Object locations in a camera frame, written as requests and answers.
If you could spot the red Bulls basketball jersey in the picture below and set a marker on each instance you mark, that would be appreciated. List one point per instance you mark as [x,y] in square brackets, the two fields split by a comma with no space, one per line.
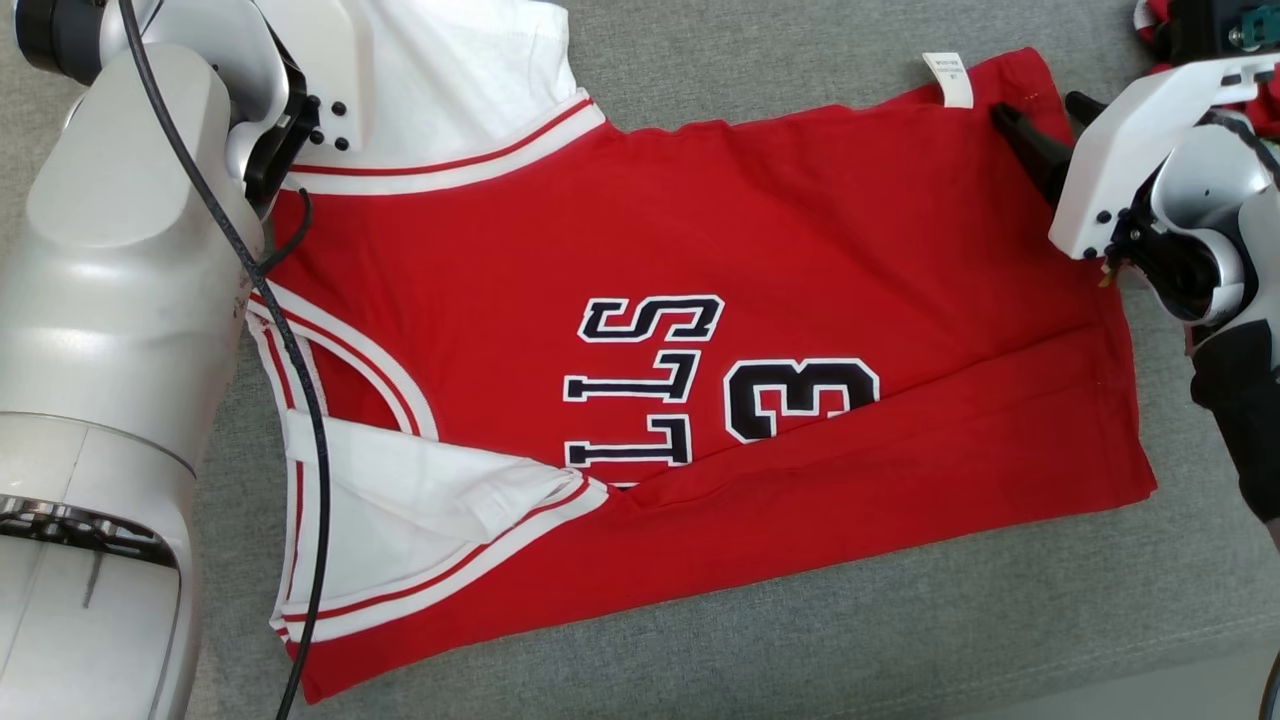
[1150,30]
[700,220]

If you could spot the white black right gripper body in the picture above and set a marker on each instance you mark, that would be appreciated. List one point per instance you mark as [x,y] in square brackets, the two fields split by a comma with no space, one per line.
[1120,160]

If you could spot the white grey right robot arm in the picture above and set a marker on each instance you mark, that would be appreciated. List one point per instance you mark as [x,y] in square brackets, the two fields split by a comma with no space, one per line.
[1200,180]

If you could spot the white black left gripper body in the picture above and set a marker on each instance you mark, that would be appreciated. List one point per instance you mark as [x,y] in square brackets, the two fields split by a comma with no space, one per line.
[325,60]

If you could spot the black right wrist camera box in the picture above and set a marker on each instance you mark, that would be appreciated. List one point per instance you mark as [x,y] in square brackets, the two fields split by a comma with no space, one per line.
[1205,30]

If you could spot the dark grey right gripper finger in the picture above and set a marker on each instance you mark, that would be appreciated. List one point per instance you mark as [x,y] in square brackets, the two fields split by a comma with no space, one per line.
[1040,155]
[1085,108]

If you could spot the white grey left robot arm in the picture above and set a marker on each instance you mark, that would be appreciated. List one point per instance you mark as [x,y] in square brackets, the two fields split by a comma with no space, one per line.
[110,300]

